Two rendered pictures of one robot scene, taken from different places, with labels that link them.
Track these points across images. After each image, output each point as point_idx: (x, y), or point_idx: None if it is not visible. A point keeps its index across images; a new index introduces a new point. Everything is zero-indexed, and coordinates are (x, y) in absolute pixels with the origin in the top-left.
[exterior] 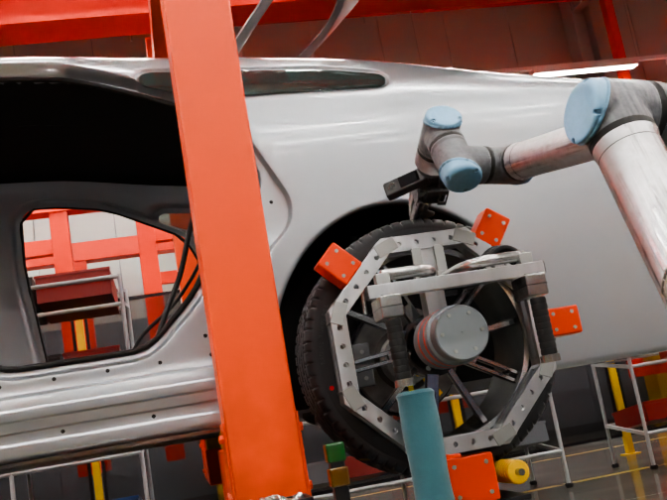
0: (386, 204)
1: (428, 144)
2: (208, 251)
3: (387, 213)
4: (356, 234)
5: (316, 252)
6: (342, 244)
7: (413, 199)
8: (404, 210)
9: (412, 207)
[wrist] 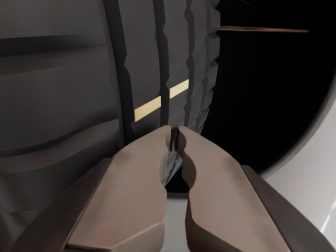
0: (330, 79)
1: None
2: None
3: (316, 81)
4: (311, 38)
5: None
6: (305, 16)
7: (197, 228)
8: (306, 108)
9: (191, 168)
